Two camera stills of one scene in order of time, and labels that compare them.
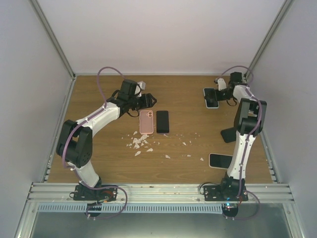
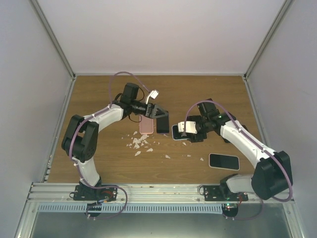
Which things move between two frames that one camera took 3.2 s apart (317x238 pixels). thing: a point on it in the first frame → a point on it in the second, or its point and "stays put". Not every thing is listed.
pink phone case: x=146 y=120 stays put
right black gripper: x=218 y=98 → x=197 y=138
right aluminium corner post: x=274 y=28 stays put
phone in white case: x=220 y=161 stays put
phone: x=210 y=97 → x=177 y=136
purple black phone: x=162 y=122 stays put
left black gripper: x=147 y=102 → x=151 y=110
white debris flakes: x=141 y=140 stays put
